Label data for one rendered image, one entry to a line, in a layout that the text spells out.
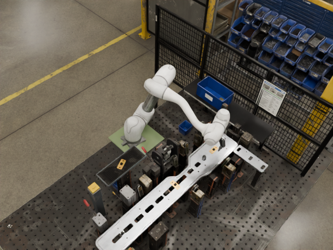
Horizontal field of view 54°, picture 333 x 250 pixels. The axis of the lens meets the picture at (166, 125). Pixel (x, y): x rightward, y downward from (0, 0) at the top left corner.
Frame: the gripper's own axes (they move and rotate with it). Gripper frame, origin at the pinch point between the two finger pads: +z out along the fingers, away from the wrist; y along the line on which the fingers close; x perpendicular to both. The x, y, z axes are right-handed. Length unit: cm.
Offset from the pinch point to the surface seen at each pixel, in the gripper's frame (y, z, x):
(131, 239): 8, 7, -98
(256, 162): 33.1, 6.6, 15.5
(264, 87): 2, -30, 55
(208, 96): -37, -3, 36
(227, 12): -164, 66, 251
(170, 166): -14.6, 11.1, -35.5
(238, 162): 22.1, 8.8, 6.1
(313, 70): 7, 18, 168
